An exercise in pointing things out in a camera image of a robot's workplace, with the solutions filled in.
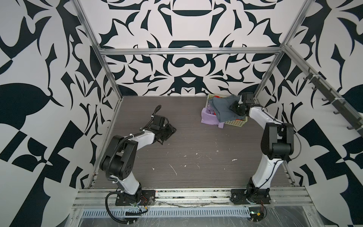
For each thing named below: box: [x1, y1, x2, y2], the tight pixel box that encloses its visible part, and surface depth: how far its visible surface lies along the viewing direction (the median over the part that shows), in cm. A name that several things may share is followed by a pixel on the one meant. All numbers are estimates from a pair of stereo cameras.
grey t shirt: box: [208, 94, 246, 123], surface depth 98 cm
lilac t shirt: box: [200, 103, 225, 129], surface depth 104 cm
